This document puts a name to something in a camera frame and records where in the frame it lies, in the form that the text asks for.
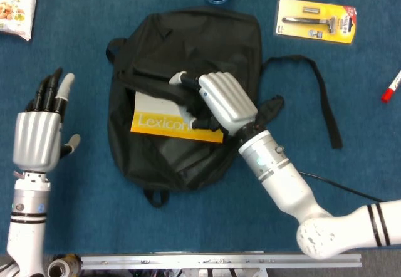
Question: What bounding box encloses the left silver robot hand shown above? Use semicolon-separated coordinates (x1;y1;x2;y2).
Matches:
12;66;81;174

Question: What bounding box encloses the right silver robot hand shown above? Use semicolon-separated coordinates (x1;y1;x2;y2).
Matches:
168;71;259;139

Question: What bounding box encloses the black fabric backpack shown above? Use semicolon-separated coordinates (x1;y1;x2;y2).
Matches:
105;6;344;209

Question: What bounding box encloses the white yellow Lexicon book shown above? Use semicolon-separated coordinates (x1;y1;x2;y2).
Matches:
130;91;224;144

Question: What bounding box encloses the blue felt table cover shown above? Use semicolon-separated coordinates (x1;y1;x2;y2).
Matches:
0;0;401;256

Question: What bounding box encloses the yellow packaged tool set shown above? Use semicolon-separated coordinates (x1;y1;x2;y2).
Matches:
275;0;358;46

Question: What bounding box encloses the brown tape roll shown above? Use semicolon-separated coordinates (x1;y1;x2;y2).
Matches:
46;253;82;277

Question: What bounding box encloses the white snack bag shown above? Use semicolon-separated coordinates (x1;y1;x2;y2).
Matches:
0;0;43;42

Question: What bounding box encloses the white marker with red cap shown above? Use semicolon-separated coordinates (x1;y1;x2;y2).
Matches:
381;69;401;103

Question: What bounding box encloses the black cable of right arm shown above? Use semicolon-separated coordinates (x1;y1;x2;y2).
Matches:
297;170;385;202

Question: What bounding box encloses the aluminium profile rail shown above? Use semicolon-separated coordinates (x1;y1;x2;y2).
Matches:
80;251;363;271

